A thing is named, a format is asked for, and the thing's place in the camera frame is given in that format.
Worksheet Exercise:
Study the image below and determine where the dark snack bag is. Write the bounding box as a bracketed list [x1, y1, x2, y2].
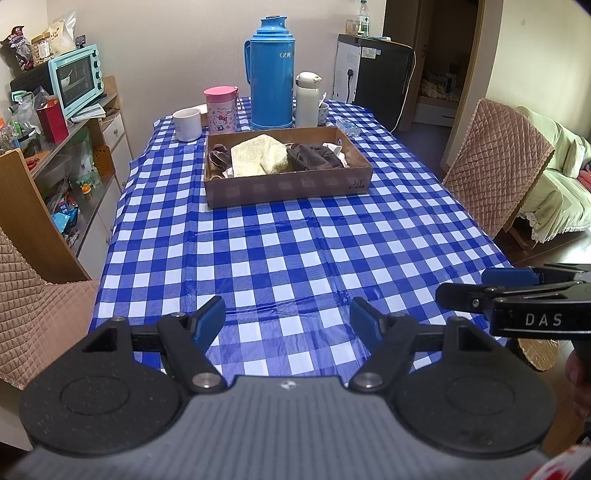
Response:
[0, 25, 33, 70]

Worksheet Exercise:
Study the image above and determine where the white cloth mask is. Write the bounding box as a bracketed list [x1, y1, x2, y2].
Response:
[322, 142, 348, 166]

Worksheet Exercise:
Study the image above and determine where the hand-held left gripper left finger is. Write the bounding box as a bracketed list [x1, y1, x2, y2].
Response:
[81, 295, 228, 394]

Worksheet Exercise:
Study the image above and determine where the black mini fridge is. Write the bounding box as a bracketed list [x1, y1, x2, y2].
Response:
[333, 33, 416, 132]

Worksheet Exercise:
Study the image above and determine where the teal toaster oven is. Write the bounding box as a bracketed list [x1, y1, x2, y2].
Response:
[48, 44, 106, 121]

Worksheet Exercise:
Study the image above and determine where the white cable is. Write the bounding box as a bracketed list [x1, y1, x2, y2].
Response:
[392, 42, 417, 133]

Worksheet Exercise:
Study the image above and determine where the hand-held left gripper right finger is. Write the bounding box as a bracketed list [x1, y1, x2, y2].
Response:
[348, 298, 497, 394]

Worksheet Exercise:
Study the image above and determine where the blue thermos flask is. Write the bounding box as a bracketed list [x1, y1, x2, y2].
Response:
[244, 15, 296, 131]

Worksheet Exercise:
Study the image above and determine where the dark grey cloth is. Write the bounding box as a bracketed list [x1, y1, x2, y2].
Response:
[286, 143, 345, 172]

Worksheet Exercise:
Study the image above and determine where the pale green cushion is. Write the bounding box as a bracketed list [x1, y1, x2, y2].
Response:
[561, 138, 585, 179]

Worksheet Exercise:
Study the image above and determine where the person's right hand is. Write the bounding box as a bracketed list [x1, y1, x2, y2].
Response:
[566, 355, 591, 416]

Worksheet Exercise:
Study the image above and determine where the black appliance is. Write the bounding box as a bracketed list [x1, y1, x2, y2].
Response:
[10, 65, 52, 95]

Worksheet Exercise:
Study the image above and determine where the wooden shelf unit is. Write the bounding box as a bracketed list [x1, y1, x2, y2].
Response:
[0, 76, 134, 268]

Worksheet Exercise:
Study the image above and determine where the pale yellow towel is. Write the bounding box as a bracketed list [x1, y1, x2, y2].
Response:
[230, 134, 289, 177]

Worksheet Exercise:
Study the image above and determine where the pink lidded printed cup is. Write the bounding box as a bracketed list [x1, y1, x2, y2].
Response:
[204, 86, 239, 136]

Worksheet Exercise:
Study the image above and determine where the pale green covered sofa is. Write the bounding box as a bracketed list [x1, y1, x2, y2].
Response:
[515, 106, 591, 250]

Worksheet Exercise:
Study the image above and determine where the shallow cardboard box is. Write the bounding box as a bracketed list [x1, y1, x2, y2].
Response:
[204, 127, 374, 209]

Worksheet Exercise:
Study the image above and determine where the round brown stool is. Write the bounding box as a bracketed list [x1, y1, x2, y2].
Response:
[517, 339, 559, 373]

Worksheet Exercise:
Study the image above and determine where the low white bed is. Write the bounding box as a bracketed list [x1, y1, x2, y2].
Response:
[413, 69, 462, 127]

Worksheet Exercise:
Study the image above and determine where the white plastic bag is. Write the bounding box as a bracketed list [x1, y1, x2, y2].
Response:
[51, 11, 77, 54]

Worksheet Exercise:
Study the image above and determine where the stack of papers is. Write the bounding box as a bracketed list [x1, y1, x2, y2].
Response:
[69, 104, 108, 123]

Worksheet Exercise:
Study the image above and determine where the dark fuzzy cloth piece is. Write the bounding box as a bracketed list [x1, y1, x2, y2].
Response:
[209, 144, 234, 182]

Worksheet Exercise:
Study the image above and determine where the white insulated bottle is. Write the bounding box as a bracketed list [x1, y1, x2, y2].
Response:
[295, 71, 322, 128]

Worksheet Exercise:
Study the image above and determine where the blue white checkered tablecloth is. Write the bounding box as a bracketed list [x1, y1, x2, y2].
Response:
[90, 97, 513, 384]

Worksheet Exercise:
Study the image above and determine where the green white pouch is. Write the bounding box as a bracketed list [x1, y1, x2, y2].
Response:
[74, 131, 102, 185]

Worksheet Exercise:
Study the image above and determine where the white mug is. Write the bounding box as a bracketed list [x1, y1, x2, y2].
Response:
[172, 107, 203, 142]

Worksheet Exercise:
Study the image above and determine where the clear jar of nuts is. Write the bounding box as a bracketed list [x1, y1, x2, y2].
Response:
[30, 32, 51, 66]

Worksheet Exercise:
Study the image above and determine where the quilted beige chair cover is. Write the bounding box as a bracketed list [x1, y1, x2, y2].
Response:
[0, 228, 100, 391]
[442, 98, 555, 240]

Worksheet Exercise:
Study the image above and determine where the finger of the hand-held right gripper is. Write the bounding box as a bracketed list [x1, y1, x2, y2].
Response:
[436, 281, 579, 319]
[481, 263, 591, 288]

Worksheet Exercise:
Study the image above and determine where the red and white garment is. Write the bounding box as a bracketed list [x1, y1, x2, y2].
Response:
[531, 443, 591, 480]

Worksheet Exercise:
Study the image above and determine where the red box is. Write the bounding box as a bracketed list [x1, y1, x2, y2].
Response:
[36, 99, 70, 144]

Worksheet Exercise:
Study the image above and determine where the blue packet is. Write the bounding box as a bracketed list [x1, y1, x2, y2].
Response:
[51, 208, 79, 232]

